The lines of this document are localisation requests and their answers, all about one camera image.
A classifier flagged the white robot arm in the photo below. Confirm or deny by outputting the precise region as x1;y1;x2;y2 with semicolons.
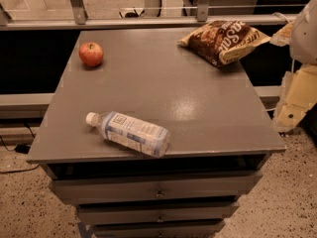
270;0;317;133

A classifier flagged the brown chip bag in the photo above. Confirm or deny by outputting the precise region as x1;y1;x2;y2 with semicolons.
177;20;270;67

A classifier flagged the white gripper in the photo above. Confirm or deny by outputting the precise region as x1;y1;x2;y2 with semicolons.
269;23;317;133

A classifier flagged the red apple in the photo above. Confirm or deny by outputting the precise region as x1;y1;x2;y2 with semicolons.
78;42;104;67

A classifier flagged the clear plastic water bottle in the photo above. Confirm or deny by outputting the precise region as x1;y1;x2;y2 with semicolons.
85;111;170;158

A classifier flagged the grey metal railing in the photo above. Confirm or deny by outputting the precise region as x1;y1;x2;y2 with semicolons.
0;0;310;31

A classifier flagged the black cable on floor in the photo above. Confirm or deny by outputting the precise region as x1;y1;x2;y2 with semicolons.
0;122;40;175

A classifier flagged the grey drawer cabinet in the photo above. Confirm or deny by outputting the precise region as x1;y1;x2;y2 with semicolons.
30;29;284;238

